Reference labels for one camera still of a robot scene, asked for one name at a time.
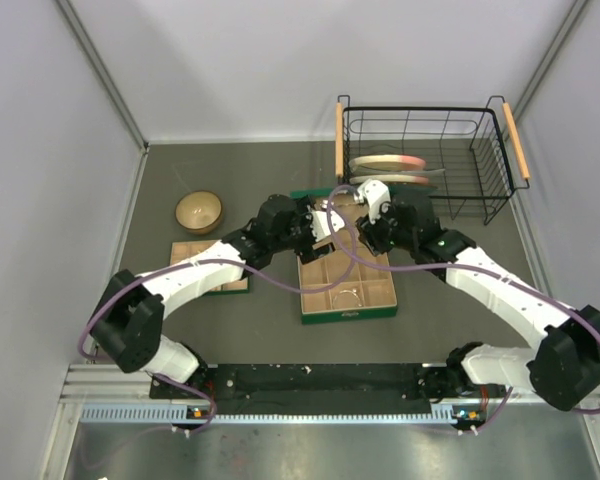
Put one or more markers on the grey slotted cable duct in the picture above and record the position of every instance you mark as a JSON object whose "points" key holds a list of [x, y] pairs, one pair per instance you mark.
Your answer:
{"points": [[189, 415]]}

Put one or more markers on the tan ceramic bowl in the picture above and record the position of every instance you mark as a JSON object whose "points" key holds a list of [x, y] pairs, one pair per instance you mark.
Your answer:
{"points": [[199, 212]]}

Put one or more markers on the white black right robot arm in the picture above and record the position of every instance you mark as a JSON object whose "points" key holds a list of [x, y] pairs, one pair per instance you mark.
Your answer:
{"points": [[560, 362]]}

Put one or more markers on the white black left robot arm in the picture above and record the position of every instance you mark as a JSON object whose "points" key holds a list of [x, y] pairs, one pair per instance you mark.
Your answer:
{"points": [[128, 320]]}

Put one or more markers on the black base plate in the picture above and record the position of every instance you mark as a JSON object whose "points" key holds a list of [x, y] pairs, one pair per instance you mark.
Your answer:
{"points": [[330, 389]]}

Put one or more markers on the black wire dish rack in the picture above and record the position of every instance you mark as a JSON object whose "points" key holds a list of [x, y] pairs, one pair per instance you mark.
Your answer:
{"points": [[474, 156]]}

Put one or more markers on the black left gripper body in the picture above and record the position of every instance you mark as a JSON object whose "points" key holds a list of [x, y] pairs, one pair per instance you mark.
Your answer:
{"points": [[306, 238]]}

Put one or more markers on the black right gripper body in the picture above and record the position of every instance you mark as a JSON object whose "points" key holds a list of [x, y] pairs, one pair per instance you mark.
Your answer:
{"points": [[375, 236]]}

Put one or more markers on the green jewelry box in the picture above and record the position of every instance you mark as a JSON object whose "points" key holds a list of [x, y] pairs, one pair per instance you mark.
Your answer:
{"points": [[337, 291]]}

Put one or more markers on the cream pink plate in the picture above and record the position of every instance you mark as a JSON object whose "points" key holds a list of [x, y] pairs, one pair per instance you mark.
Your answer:
{"points": [[391, 179], [387, 163]]}

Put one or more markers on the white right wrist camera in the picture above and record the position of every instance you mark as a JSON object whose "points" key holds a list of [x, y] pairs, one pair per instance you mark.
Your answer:
{"points": [[374, 194]]}

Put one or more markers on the dark green plate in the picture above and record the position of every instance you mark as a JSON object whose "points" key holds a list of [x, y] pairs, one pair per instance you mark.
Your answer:
{"points": [[411, 187]]}

